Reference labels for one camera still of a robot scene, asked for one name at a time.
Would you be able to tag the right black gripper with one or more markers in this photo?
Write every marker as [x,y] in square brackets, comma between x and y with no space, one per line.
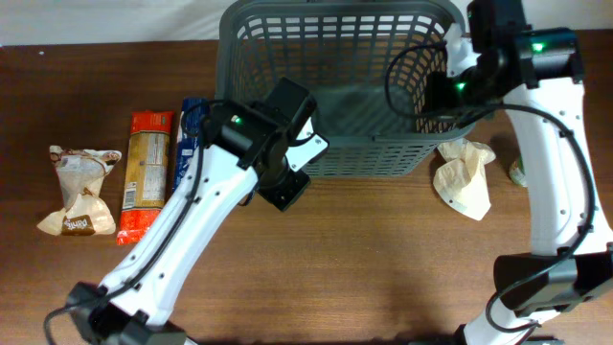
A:
[435,90]

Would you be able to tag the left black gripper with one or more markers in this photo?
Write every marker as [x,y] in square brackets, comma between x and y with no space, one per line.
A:
[284,202]

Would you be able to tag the grey plastic basket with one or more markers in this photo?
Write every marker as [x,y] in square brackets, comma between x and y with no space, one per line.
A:
[366,63]

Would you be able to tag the blue carton box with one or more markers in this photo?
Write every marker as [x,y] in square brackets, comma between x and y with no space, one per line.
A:
[191,112]

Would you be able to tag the orange pasta packet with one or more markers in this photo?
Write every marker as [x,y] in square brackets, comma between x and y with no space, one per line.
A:
[146,174]

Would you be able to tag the clear bread bag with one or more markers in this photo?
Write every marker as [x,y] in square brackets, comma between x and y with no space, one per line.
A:
[81,173]

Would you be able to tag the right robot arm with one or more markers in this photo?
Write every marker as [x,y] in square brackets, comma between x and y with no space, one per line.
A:
[536,76]

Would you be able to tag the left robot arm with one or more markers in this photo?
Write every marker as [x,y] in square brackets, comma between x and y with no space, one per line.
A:
[259,148]

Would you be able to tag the crumpled beige paper bag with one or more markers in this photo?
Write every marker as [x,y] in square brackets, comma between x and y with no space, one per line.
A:
[461,181]

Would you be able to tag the green lid jar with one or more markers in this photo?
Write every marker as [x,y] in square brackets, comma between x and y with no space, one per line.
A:
[517,173]

